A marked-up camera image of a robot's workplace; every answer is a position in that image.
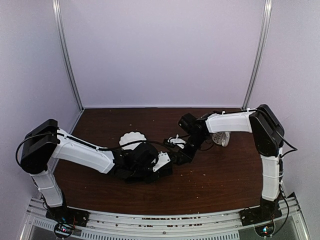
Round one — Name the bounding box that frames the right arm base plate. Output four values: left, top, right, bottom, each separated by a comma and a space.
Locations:
239, 206, 283, 227

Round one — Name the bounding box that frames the black zip tool case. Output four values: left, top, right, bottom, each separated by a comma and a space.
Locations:
124, 163, 173, 184

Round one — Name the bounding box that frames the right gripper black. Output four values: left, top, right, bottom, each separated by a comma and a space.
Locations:
177, 133, 208, 166

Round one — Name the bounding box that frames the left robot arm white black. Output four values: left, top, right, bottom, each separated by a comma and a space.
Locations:
15, 119, 173, 222

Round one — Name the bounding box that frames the right aluminium frame post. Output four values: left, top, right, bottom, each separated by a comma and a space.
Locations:
241, 0, 273, 110

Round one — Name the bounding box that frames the aluminium front rail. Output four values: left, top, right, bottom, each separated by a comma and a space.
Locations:
17, 196, 311, 240

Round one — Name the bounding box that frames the aluminium frame post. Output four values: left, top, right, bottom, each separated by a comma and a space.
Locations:
241, 0, 273, 110
52, 0, 85, 112

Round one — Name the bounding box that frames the left aluminium frame post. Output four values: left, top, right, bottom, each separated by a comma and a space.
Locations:
52, 0, 85, 112

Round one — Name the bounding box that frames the white patterned mug yellow inside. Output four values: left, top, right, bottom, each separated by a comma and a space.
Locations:
212, 131, 230, 147

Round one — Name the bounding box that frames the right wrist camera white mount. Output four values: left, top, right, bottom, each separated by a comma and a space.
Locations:
163, 134, 186, 149

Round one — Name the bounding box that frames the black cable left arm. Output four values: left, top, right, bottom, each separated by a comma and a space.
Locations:
14, 134, 181, 173

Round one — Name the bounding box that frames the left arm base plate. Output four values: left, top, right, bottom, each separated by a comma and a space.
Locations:
45, 206, 90, 227

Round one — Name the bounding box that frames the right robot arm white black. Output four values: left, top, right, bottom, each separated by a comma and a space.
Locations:
176, 104, 290, 221

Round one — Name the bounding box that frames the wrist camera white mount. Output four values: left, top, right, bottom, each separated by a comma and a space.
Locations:
151, 151, 171, 172
163, 134, 186, 149

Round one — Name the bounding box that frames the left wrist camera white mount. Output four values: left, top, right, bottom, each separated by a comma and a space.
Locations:
151, 151, 171, 172

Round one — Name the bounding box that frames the white scalloped bowl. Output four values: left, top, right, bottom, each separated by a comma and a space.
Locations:
119, 131, 147, 150

